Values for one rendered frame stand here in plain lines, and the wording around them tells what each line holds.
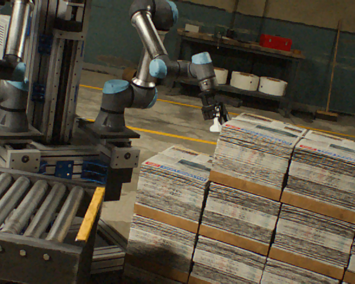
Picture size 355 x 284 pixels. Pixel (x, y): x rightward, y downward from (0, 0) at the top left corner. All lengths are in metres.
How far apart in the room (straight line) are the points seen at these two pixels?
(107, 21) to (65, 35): 6.23
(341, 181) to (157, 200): 0.74
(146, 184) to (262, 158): 0.49
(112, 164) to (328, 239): 1.02
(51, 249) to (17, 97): 1.03
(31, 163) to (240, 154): 0.87
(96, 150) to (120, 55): 6.20
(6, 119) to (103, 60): 6.45
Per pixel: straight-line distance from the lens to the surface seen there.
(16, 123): 2.53
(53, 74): 2.67
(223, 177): 2.25
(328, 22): 9.06
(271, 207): 2.24
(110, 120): 2.74
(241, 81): 8.28
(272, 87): 8.34
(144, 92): 2.78
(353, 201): 2.19
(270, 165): 2.20
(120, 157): 2.66
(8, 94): 2.51
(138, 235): 2.45
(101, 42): 8.90
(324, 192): 2.19
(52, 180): 2.10
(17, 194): 1.97
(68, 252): 1.62
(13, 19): 2.37
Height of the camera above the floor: 1.55
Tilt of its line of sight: 15 degrees down
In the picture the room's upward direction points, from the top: 11 degrees clockwise
